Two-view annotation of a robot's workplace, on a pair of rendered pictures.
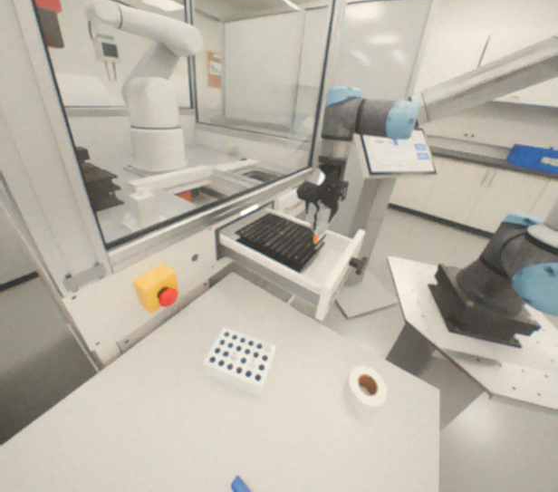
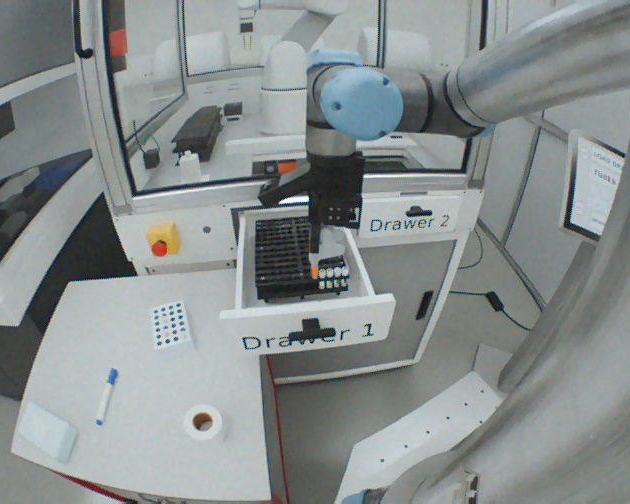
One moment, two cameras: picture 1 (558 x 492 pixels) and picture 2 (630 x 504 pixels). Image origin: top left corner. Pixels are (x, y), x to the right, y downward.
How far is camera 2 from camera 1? 52 cm
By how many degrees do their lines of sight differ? 44
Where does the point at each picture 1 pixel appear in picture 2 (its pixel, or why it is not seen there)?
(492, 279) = not seen: hidden behind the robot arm
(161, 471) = (106, 338)
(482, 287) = not seen: hidden behind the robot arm
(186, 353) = (161, 300)
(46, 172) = (104, 142)
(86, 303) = (123, 227)
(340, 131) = (310, 112)
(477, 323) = not seen: outside the picture
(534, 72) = (606, 38)
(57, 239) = (108, 181)
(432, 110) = (468, 93)
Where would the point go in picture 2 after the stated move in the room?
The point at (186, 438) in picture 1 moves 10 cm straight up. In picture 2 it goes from (121, 337) to (103, 309)
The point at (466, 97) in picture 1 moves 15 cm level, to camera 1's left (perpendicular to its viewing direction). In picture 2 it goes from (510, 74) to (374, 47)
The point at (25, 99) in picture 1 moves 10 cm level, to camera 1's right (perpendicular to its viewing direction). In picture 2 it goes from (98, 106) to (100, 110)
